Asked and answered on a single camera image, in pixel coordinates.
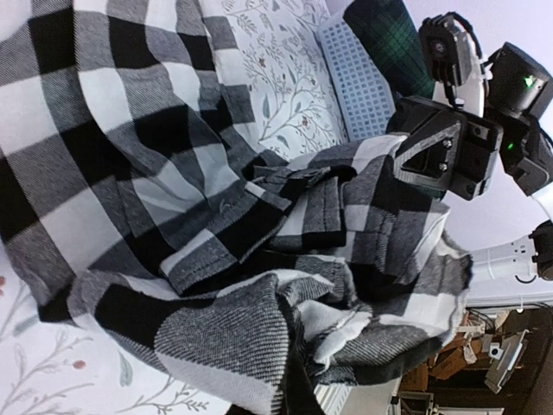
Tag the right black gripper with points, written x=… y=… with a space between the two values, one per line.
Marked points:
x=430 y=154

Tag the black white checkered shirt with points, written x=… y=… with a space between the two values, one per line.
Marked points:
x=399 y=283

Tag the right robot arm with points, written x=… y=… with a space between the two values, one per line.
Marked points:
x=519 y=91

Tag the light blue perforated basket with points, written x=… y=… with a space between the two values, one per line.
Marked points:
x=364 y=96

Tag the dark green plaid garment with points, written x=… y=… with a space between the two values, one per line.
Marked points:
x=388 y=34

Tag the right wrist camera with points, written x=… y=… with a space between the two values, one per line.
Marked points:
x=450 y=48

